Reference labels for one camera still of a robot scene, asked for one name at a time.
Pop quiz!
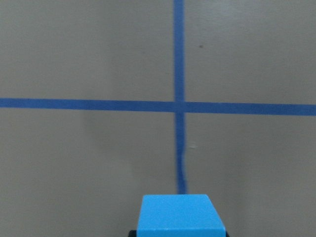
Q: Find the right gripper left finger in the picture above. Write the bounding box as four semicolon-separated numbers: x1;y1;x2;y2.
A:
128;230;137;237

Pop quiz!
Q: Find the blue wooden block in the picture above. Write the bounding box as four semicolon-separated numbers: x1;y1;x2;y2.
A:
136;194;227;237

